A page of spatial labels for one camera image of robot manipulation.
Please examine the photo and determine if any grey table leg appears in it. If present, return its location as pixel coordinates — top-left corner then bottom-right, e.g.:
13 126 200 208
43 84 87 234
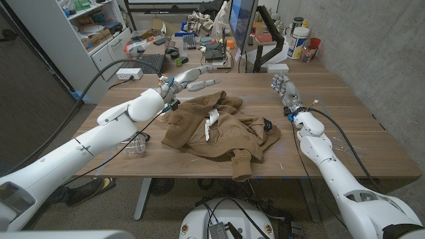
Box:
299 179 321 223
133 178 152 221

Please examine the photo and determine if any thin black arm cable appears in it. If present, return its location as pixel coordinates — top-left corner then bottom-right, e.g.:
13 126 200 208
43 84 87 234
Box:
290 119 348 230
62 102 173 187

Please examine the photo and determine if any black router with antennas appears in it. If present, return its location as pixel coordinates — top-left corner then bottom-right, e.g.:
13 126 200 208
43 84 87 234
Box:
204 27 228 62

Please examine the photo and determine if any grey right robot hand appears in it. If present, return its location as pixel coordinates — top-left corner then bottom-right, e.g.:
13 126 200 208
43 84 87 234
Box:
270 73 305 117

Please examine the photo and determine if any brown jacket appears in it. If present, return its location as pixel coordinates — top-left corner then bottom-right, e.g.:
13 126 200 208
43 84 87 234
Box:
161 90 282 183

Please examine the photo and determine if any white shelf cabinet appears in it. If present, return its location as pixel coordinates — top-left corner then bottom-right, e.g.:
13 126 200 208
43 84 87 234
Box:
5 0 133 104

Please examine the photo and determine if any white power strip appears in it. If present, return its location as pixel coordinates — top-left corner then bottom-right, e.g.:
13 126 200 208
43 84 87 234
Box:
116 68 144 81

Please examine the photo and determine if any white robot torso base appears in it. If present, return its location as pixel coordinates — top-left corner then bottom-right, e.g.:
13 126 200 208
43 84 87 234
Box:
179 198 276 239

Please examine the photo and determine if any white flat box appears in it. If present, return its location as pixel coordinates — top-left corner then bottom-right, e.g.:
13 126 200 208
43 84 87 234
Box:
266 63 290 74

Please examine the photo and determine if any red cup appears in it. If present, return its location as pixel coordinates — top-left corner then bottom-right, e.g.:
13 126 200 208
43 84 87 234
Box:
308 37 321 58

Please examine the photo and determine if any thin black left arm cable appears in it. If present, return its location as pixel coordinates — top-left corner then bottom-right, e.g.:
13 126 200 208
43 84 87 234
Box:
62 102 173 187

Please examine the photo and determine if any pile of beige clothes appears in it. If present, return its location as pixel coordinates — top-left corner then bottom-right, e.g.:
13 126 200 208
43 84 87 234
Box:
185 11 215 37

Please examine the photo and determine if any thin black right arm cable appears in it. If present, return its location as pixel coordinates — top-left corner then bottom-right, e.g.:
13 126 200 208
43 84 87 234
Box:
290 119 348 230

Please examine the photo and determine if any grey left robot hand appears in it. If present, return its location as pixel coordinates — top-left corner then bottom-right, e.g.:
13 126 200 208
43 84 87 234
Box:
157 64 222 107

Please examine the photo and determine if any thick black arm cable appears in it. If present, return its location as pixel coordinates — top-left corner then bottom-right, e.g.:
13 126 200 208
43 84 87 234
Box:
0 58 163 177
308 108 383 193

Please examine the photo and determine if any black laptop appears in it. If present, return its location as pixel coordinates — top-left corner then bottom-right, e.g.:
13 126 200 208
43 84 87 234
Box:
132 53 166 74

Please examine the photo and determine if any person leg with dark shoe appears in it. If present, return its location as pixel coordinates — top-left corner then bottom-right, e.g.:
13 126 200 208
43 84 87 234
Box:
46 177 117 207

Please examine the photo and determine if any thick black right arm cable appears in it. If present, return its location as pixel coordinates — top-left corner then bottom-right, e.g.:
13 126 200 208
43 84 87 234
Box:
308 108 383 193

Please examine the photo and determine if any clear glass jar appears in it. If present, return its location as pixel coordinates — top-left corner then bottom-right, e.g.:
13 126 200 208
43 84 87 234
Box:
301 44 315 63

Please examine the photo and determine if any computer monitor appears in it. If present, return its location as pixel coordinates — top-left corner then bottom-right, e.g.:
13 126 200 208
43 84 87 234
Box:
228 0 259 54

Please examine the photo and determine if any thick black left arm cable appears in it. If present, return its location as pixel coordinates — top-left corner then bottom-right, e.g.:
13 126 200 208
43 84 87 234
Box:
0 58 163 177

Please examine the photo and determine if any black keyboard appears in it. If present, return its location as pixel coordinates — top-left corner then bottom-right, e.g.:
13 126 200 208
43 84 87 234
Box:
182 33 198 51

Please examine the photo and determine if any clear drinking glass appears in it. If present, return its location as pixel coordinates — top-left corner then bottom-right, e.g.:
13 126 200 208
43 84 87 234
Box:
120 132 147 157

